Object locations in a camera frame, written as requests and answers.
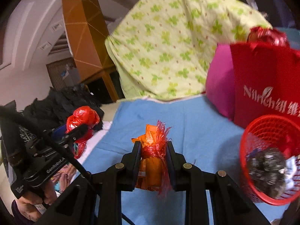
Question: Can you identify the pink pillow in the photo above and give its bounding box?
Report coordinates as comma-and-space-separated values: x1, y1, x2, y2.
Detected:
206, 43, 236, 121

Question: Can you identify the person's left hand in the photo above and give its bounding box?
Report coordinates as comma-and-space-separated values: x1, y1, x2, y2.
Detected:
15, 180, 59, 223

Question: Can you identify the green clover print quilt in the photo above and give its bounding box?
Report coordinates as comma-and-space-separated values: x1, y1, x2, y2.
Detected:
105, 0, 273, 102

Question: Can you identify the person's left forearm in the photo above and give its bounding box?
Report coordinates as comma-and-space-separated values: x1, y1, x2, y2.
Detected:
10, 200, 31, 225

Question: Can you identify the black fuzzy coat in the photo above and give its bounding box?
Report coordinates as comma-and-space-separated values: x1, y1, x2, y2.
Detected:
23, 83, 105, 132

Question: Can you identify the brown wooden door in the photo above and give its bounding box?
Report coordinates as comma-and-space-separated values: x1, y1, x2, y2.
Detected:
46, 57, 80, 91

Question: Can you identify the orange snack packet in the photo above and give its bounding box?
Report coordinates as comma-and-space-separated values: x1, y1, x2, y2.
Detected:
131, 124, 170, 191

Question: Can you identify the white tissue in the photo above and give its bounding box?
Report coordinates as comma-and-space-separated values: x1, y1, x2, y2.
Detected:
282, 156, 300, 190

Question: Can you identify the white bed sheet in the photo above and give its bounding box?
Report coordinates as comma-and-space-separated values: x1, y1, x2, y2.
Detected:
77, 121, 118, 167

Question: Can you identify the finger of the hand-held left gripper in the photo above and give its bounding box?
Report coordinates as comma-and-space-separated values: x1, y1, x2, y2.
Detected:
53, 125, 68, 138
60, 124, 88, 146

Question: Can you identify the blue towel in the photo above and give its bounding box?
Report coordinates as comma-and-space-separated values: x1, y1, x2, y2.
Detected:
77, 98, 289, 225

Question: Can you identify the grey plastic bag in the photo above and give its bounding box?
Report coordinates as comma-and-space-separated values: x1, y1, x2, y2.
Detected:
246, 147, 289, 198

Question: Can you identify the red mesh basket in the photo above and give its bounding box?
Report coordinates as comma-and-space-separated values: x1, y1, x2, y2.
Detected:
239, 115, 300, 206

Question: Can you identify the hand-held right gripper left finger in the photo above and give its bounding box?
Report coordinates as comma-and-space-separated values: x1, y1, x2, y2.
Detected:
40, 142, 142, 225

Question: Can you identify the orange wooden column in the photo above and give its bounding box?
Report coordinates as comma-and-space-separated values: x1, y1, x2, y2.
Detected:
60, 0, 122, 102

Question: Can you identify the red paper shopping bag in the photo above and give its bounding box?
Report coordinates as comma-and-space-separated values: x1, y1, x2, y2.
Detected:
230, 41, 300, 129

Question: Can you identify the black white floral cloth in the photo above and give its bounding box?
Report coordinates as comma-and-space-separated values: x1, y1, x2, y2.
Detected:
17, 124, 35, 146

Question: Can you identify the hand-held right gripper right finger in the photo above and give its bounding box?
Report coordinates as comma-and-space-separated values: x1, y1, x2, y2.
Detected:
166, 142, 270, 225

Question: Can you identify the orange brown cloth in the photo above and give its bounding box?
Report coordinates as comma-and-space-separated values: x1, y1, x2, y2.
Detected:
50, 164, 78, 185

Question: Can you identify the navy bag with orange handles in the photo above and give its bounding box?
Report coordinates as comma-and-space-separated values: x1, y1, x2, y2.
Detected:
237, 0, 297, 30

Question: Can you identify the shiny red plastic bag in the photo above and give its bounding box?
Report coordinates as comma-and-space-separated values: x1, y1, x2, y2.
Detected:
247, 27, 290, 47

